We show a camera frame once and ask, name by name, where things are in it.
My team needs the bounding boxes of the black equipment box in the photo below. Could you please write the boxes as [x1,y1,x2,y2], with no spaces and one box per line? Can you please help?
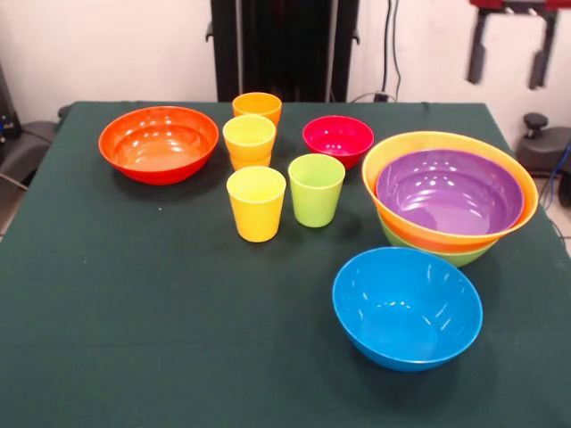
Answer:
[0,62,21,151]

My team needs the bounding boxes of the yellow cup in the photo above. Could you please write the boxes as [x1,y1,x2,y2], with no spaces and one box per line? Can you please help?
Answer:
[226,165,287,243]
[222,114,277,161]

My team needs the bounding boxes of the large orange bowl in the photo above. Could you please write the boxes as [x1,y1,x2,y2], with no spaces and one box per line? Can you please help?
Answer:
[360,130,540,254]

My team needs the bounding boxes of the red bowl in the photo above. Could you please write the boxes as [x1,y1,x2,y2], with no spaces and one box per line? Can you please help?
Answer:
[97,105,220,186]

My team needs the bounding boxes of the blue bowl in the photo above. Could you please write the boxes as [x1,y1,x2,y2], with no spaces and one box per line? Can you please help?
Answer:
[332,247,484,373]

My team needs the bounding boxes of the black hanging cables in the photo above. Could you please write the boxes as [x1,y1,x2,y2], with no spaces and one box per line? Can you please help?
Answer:
[382,0,402,102]

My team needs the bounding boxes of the small pink bowl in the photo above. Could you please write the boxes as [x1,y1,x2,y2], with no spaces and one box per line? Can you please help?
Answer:
[302,115,376,170]

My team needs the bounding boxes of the blue cable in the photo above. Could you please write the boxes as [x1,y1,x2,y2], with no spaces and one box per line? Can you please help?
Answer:
[541,137,571,210]

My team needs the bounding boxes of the dark green tablecloth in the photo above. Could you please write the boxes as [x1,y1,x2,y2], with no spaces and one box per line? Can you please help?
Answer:
[0,101,571,428]

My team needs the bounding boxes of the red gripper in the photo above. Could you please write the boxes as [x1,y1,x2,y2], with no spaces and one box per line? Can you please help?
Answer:
[466,0,571,90]

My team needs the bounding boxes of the green bowl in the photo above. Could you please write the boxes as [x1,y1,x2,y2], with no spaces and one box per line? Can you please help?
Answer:
[377,213,500,268]

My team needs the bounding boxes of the yellow-orange cup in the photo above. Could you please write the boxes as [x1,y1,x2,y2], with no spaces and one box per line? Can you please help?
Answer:
[229,151,273,173]

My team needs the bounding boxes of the orange cup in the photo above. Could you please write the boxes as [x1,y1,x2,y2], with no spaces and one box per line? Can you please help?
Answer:
[232,92,284,128]

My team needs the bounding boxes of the green cup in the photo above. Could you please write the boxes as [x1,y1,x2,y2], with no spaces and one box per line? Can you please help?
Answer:
[287,153,347,229]

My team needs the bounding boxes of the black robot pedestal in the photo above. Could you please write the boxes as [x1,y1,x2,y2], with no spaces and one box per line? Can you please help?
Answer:
[205,0,361,103]

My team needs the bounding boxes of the purple bowl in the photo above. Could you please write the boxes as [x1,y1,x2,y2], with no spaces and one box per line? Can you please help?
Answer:
[376,149,525,236]

